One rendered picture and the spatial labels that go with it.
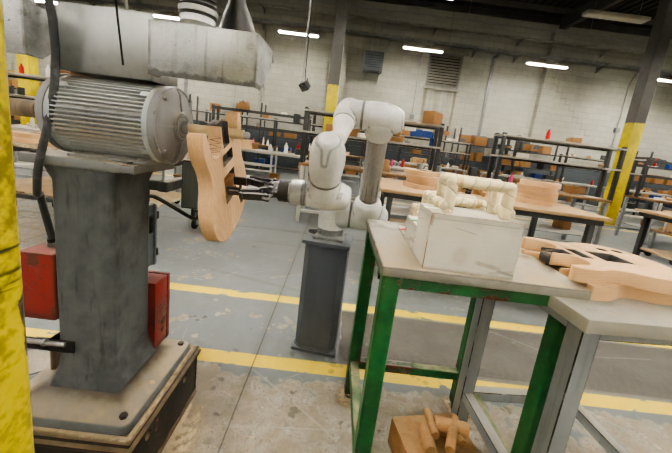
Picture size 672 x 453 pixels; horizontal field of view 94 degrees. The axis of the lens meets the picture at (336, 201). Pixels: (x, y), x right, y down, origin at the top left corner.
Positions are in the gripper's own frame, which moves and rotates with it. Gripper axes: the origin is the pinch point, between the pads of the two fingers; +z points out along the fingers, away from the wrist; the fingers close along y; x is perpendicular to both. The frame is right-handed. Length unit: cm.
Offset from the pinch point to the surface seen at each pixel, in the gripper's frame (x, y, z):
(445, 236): 2, -20, -69
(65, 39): 40, 5, 49
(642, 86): -2, 725, -745
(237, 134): 17.2, 3.6, -1.8
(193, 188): -12.0, 15.7, 21.6
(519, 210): -75, 151, -202
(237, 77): 36.4, -4.7, -5.4
